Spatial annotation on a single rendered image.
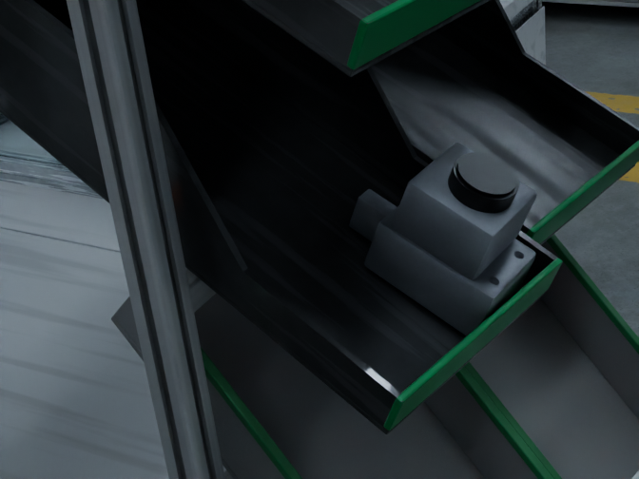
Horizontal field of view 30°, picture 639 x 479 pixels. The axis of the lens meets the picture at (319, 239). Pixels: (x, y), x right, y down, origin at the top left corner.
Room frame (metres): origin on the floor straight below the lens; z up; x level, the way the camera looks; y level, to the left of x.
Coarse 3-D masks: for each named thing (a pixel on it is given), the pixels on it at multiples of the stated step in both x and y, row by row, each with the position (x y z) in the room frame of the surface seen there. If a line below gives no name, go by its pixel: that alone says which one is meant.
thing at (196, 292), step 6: (186, 270) 0.48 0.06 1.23; (192, 276) 0.47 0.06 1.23; (192, 282) 0.47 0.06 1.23; (198, 282) 0.47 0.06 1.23; (192, 288) 0.47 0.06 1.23; (198, 288) 0.47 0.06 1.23; (204, 288) 0.47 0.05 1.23; (210, 288) 0.48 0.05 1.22; (192, 294) 0.47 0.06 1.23; (198, 294) 0.47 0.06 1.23; (204, 294) 0.47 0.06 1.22; (210, 294) 0.48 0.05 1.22; (192, 300) 0.46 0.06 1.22; (198, 300) 0.47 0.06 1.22; (204, 300) 0.47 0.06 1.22; (198, 306) 0.47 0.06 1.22
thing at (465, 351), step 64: (0, 0) 0.54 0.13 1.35; (64, 0) 0.61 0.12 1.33; (192, 0) 0.64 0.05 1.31; (0, 64) 0.55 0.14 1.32; (64, 64) 0.51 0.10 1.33; (192, 64) 0.61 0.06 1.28; (256, 64) 0.61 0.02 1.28; (320, 64) 0.58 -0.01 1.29; (64, 128) 0.52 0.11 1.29; (192, 128) 0.56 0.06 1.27; (256, 128) 0.57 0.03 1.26; (320, 128) 0.58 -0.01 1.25; (384, 128) 0.55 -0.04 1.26; (192, 192) 0.46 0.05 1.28; (256, 192) 0.53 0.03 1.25; (320, 192) 0.53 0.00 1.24; (384, 192) 0.54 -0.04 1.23; (192, 256) 0.47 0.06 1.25; (256, 256) 0.48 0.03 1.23; (320, 256) 0.49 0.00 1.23; (256, 320) 0.45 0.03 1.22; (320, 320) 0.45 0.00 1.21; (384, 320) 0.46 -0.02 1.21; (512, 320) 0.47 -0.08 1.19; (384, 384) 0.40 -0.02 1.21
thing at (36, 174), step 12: (0, 156) 1.47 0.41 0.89; (0, 168) 1.45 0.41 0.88; (12, 168) 1.44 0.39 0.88; (24, 168) 1.43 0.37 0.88; (36, 168) 1.42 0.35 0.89; (48, 168) 1.41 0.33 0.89; (60, 168) 1.40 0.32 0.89; (0, 180) 1.45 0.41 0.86; (12, 180) 1.44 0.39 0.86; (24, 180) 1.43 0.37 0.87; (36, 180) 1.42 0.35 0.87; (48, 180) 1.41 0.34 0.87; (60, 180) 1.40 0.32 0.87; (72, 180) 1.38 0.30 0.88; (72, 192) 1.39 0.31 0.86; (84, 192) 1.38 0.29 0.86
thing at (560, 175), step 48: (432, 48) 0.69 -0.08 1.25; (480, 48) 0.69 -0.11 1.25; (432, 96) 0.64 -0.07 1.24; (480, 96) 0.65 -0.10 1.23; (528, 96) 0.66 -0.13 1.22; (576, 96) 0.64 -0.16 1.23; (432, 144) 0.60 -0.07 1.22; (480, 144) 0.61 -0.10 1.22; (528, 144) 0.62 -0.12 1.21; (576, 144) 0.62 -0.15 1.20; (624, 144) 0.62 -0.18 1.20; (576, 192) 0.55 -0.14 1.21
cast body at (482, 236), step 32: (448, 160) 0.48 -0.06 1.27; (480, 160) 0.47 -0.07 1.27; (416, 192) 0.46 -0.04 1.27; (448, 192) 0.46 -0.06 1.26; (480, 192) 0.45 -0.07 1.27; (512, 192) 0.46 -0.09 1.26; (352, 224) 0.51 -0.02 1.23; (384, 224) 0.48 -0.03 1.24; (416, 224) 0.47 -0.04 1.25; (448, 224) 0.46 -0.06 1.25; (480, 224) 0.45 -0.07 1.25; (512, 224) 0.46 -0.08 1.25; (384, 256) 0.48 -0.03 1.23; (416, 256) 0.47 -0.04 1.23; (448, 256) 0.46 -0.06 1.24; (480, 256) 0.45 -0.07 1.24; (512, 256) 0.47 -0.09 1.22; (416, 288) 0.47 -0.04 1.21; (448, 288) 0.46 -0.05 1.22; (480, 288) 0.45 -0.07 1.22; (512, 288) 0.46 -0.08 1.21; (448, 320) 0.46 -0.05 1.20; (480, 320) 0.45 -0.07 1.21
